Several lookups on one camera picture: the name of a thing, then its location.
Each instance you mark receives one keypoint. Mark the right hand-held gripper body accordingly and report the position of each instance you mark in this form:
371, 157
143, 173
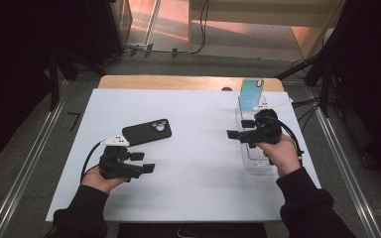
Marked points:
266, 129

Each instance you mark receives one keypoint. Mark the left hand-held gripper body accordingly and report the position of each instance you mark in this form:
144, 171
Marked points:
115, 163

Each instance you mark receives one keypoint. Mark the black phone case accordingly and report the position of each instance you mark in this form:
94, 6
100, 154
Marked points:
149, 132

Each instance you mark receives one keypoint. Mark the iridescent phone case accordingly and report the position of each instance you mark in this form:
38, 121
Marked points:
250, 94

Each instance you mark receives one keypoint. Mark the clear plastic rack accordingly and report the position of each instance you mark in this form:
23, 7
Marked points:
256, 160

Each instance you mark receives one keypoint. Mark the person's left hand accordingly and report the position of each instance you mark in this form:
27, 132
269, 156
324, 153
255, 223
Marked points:
99, 180

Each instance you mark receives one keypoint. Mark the person's right hand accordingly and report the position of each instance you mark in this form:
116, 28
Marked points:
282, 155

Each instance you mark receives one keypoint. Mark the white board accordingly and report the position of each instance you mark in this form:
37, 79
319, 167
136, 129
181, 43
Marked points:
191, 165

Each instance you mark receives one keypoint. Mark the wooden table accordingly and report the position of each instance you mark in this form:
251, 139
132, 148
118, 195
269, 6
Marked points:
178, 82

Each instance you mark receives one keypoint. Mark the black stand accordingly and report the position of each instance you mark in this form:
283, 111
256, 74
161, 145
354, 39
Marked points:
324, 76
54, 79

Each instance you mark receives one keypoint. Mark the light wooden shelf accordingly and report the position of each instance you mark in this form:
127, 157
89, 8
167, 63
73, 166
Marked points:
261, 13

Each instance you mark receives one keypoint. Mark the metal floor rail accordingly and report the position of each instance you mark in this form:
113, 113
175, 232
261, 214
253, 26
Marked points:
29, 165
347, 172

